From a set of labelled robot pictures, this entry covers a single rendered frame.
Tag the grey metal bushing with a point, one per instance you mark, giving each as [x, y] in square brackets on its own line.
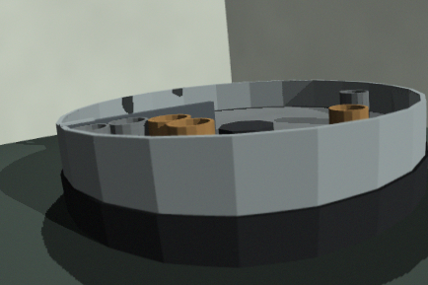
[354, 97]
[125, 126]
[97, 128]

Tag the bronze bushing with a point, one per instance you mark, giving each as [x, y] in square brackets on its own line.
[343, 113]
[157, 125]
[191, 126]

